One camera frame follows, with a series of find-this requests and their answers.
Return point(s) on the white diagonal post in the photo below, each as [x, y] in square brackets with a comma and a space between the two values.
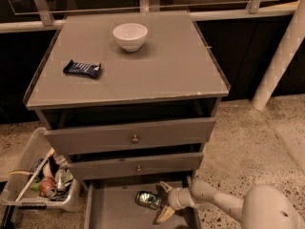
[285, 52]

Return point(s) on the red soda can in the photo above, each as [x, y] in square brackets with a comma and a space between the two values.
[47, 187]

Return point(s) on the white stick in bin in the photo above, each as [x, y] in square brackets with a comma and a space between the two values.
[37, 171]

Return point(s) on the grey drawer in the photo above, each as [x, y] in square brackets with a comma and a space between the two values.
[126, 167]
[112, 203]
[74, 141]

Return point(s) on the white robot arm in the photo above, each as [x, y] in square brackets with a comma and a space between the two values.
[263, 207]

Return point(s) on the grey drawer cabinet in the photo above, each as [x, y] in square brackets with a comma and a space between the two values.
[172, 76]

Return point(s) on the crushed green can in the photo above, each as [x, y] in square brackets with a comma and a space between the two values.
[148, 199]

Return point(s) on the grey middle drawer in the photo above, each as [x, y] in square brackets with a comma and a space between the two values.
[126, 167]

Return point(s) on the grey top drawer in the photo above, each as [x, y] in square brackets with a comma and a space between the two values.
[74, 141]

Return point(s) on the metal railing with glass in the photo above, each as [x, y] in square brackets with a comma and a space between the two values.
[46, 15]

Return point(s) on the white ceramic bowl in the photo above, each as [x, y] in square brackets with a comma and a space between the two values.
[130, 36]

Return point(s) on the dark blue snack bar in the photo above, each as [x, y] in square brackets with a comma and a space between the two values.
[82, 69]

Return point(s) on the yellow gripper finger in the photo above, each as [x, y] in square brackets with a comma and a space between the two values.
[165, 214]
[167, 187]

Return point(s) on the brass top drawer knob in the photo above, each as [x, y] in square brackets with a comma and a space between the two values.
[135, 139]

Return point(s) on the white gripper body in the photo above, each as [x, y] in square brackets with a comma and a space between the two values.
[174, 197]

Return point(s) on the silver can in bin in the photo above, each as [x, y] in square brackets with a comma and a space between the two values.
[60, 180]

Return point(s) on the grey bottom drawer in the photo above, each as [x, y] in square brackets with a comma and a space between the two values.
[112, 203]

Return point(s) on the clear plastic bin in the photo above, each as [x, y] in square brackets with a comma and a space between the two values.
[36, 148]

